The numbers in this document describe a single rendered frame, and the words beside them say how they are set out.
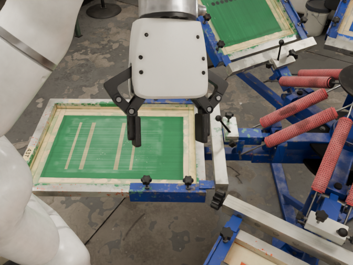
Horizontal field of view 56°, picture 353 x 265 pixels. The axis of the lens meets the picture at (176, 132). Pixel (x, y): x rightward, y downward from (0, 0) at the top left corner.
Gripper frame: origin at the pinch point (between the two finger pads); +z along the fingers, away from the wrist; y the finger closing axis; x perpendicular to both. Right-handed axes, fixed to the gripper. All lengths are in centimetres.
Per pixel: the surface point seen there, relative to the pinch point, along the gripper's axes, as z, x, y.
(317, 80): -12, -78, -90
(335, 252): 45, -40, -67
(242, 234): 43, -58, -43
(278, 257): 48, -48, -51
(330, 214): 37, -49, -73
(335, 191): 31, -55, -81
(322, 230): 39, -43, -64
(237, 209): 35, -61, -43
